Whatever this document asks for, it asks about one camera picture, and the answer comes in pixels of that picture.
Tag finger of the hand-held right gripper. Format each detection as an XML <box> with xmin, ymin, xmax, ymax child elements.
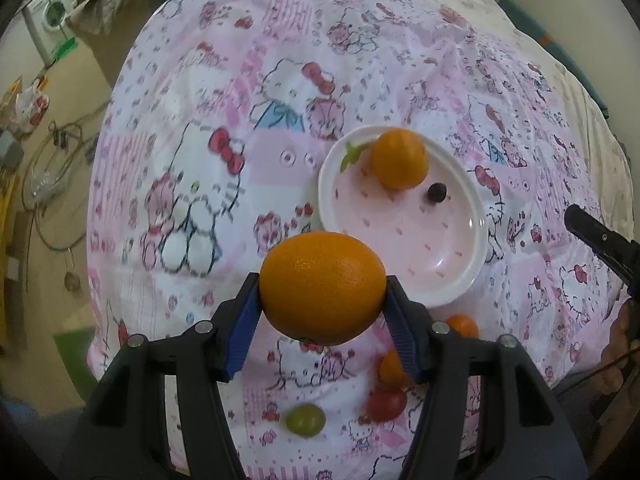
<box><xmin>564</xmin><ymin>205</ymin><xmax>640</xmax><ymax>291</ymax></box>

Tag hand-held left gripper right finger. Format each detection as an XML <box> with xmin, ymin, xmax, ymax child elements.
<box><xmin>382</xmin><ymin>275</ymin><xmax>591</xmax><ymax>480</ymax></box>

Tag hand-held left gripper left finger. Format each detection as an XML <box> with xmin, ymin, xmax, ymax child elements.
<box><xmin>60</xmin><ymin>272</ymin><xmax>261</xmax><ymax>480</ymax></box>

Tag small orange tomato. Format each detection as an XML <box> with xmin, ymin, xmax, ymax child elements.
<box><xmin>377</xmin><ymin>349</ymin><xmax>413</xmax><ymax>390</ymax></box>

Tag small tangerine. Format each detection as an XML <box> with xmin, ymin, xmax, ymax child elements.
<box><xmin>444</xmin><ymin>313</ymin><xmax>480</xmax><ymax>339</ymax></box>

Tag red cherry tomato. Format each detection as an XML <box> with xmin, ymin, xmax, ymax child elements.
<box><xmin>365</xmin><ymin>387</ymin><xmax>408</xmax><ymax>423</ymax></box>

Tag white oval plate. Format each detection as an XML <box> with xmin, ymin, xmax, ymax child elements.
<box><xmin>318</xmin><ymin>126</ymin><xmax>487</xmax><ymax>309</ymax></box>

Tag large orange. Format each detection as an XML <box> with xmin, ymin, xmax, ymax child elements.
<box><xmin>258</xmin><ymin>232</ymin><xmax>388</xmax><ymax>346</ymax></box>

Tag green tomato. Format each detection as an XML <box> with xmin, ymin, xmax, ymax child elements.
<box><xmin>285</xmin><ymin>404</ymin><xmax>327</xmax><ymax>438</ymax></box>

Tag medium orange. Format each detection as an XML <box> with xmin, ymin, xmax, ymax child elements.
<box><xmin>370</xmin><ymin>129</ymin><xmax>429</xmax><ymax>191</ymax></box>

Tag person's right hand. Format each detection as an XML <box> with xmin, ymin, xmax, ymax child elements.
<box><xmin>600</xmin><ymin>300</ymin><xmax>640</xmax><ymax>411</ymax></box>

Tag green floor mat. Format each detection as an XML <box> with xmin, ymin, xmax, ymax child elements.
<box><xmin>54</xmin><ymin>329</ymin><xmax>98</xmax><ymax>403</ymax></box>

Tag cream duvet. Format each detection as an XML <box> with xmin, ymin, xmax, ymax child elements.
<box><xmin>420</xmin><ymin>0</ymin><xmax>633</xmax><ymax>281</ymax></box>

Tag teal mattress edge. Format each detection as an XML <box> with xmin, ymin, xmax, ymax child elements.
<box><xmin>499</xmin><ymin>0</ymin><xmax>618</xmax><ymax>118</ymax></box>

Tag pink cartoon printed blanket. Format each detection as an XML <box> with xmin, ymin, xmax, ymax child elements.
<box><xmin>86</xmin><ymin>0</ymin><xmax>618</xmax><ymax>480</ymax></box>

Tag person's dark clothing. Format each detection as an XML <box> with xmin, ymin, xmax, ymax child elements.
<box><xmin>0</xmin><ymin>394</ymin><xmax>93</xmax><ymax>480</ymax></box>

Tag yellow wooden furniture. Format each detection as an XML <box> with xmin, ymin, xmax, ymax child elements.
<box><xmin>0</xmin><ymin>172</ymin><xmax>18</xmax><ymax>341</ymax></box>

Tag white plastic bag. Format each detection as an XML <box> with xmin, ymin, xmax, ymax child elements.
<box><xmin>15</xmin><ymin>85</ymin><xmax>51</xmax><ymax>128</ymax></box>

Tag pile of clothes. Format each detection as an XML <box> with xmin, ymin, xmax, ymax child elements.
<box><xmin>69</xmin><ymin>0</ymin><xmax>153</xmax><ymax>37</ymax></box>

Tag white washing machine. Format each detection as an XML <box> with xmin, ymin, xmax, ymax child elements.
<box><xmin>24</xmin><ymin>0</ymin><xmax>79</xmax><ymax>63</ymax></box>

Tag coiled hose and cables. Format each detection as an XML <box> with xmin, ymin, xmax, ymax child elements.
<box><xmin>20</xmin><ymin>119</ymin><xmax>103</xmax><ymax>253</ymax></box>

